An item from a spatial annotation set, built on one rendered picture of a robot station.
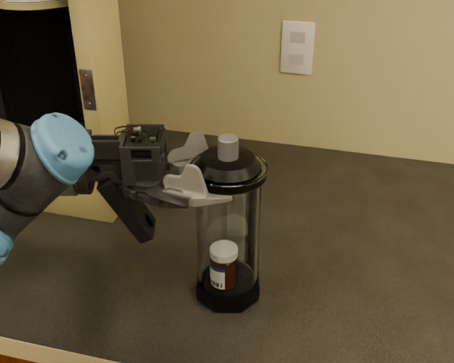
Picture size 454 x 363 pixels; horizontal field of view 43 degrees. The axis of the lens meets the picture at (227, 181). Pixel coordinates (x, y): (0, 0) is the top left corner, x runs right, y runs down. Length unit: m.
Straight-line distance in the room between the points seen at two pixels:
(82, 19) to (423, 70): 0.71
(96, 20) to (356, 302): 0.59
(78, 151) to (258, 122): 0.79
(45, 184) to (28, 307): 0.33
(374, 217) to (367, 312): 0.26
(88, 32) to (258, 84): 0.52
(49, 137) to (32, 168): 0.04
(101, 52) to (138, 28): 0.42
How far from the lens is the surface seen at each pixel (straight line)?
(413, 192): 1.21
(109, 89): 1.01
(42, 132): 0.63
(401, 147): 1.36
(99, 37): 0.96
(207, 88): 1.37
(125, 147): 0.75
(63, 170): 0.64
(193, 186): 0.74
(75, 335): 0.88
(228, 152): 0.76
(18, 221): 0.71
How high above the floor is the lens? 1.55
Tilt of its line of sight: 31 degrees down
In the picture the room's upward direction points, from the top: straight up
